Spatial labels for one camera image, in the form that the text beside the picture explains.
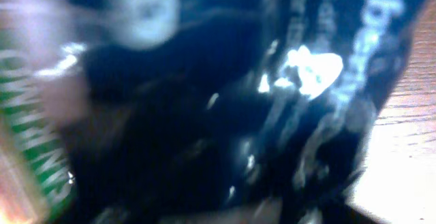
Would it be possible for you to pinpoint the San Remo spaghetti packet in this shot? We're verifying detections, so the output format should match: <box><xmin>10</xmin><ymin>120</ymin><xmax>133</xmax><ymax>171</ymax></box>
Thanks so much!
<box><xmin>1</xmin><ymin>29</ymin><xmax>76</xmax><ymax>223</ymax></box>

